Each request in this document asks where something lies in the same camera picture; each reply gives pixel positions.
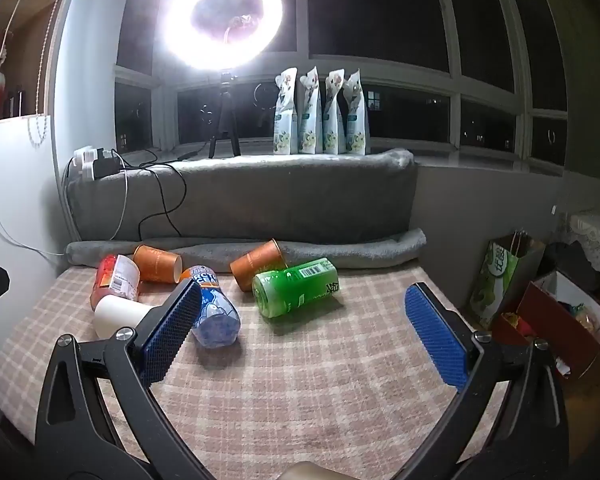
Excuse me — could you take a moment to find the white bead cord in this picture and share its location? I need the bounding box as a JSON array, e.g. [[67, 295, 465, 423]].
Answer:
[[27, 0, 63, 145]]

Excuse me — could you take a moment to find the thin white wall cable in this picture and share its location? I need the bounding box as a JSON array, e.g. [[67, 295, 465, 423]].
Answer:
[[0, 125, 67, 257]]

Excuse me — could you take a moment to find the floral refill pouch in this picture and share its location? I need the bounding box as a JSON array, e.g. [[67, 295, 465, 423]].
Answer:
[[322, 67, 348, 156], [272, 66, 301, 156], [345, 72, 371, 157], [298, 66, 324, 156]]

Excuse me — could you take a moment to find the red cup with white label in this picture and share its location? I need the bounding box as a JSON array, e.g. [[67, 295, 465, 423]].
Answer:
[[90, 254, 141, 310]]

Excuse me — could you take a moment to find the grey blanket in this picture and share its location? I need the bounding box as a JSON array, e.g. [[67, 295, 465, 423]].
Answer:
[[64, 148, 417, 247]]

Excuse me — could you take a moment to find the black tripod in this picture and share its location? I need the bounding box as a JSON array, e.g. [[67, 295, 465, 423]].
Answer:
[[207, 70, 243, 159]]

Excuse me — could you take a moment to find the rolled grey towel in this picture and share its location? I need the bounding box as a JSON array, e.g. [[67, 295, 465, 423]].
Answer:
[[65, 227, 427, 269]]

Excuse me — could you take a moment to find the orange paper cup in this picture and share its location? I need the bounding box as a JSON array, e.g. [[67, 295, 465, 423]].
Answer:
[[230, 238, 287, 292], [132, 244, 183, 284]]

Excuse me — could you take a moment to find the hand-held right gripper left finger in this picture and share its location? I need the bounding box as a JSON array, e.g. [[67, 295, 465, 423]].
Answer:
[[34, 277, 216, 480]]

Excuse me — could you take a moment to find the white power strip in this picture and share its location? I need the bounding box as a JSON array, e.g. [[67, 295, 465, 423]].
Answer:
[[71, 146, 106, 182]]

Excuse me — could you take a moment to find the green paper bag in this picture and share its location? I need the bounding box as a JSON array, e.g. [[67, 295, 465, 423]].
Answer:
[[467, 234, 547, 332]]

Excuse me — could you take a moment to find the wooden shelf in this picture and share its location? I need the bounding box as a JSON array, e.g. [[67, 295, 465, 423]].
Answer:
[[0, 0, 87, 127]]

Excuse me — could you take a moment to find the black charger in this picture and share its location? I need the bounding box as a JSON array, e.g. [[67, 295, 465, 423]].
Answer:
[[92, 156, 127, 180]]

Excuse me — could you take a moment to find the black cable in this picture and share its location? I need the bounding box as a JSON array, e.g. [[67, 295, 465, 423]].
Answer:
[[115, 149, 201, 242]]

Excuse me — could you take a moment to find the ring light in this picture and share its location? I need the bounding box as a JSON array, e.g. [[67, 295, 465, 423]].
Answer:
[[152, 0, 298, 73]]

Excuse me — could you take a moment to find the white lace cloth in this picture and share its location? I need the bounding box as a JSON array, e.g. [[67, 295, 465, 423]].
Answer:
[[564, 211, 600, 295]]

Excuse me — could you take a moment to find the red cardboard box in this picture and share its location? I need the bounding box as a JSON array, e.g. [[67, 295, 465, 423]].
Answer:
[[489, 269, 600, 382]]

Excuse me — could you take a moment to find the white plastic cup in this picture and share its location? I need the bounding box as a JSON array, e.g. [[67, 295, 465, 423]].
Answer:
[[93, 294, 153, 339]]

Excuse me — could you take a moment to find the plaid bed sheet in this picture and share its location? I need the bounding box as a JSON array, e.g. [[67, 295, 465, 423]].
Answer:
[[0, 259, 503, 480]]

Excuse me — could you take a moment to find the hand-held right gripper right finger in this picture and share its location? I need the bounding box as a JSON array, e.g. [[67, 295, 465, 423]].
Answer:
[[400, 282, 572, 480]]

